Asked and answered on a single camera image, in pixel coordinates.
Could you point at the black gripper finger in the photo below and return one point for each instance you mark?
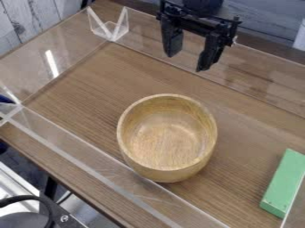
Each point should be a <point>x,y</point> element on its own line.
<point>171,37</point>
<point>213,49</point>

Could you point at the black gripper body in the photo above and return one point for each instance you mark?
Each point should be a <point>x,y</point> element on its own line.
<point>198,17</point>

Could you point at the green rectangular block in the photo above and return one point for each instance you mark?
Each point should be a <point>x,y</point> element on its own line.
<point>285,182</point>

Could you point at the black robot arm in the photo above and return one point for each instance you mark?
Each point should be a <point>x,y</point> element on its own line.
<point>196,16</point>

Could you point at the brown wooden bowl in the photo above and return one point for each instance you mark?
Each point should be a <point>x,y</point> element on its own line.
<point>166,135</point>

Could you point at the clear acrylic tray walls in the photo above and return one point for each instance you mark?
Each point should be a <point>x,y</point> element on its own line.
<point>83,71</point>

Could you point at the blue object at left edge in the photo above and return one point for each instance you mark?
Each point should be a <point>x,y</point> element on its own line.
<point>5,99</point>

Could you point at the black table leg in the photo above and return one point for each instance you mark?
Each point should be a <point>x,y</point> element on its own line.
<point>51,188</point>

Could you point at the grey metal bracket with screw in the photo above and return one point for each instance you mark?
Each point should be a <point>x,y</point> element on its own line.
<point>64,220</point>

